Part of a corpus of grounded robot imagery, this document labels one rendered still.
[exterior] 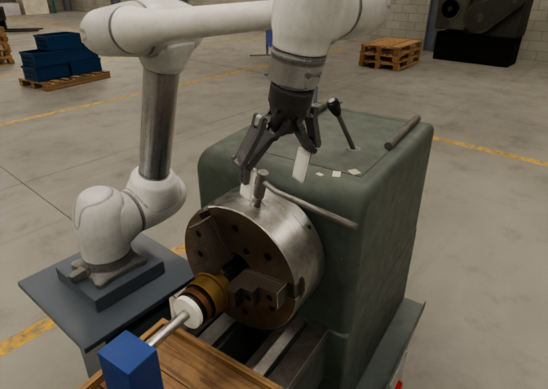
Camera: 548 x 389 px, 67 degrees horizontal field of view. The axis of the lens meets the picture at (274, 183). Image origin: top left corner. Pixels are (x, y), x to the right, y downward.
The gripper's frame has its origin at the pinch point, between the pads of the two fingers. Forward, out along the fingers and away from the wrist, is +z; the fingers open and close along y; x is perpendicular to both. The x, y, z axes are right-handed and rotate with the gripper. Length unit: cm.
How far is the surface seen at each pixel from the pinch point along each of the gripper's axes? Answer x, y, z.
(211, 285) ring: -1.2, -13.5, 19.4
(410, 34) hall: 525, 946, 150
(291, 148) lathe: 18.7, 23.8, 7.2
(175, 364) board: 1.2, -19.3, 43.9
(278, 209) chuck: 0.6, 3.5, 8.2
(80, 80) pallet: 655, 175, 237
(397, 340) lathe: -19, 56, 71
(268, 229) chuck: -2.8, -2.0, 8.8
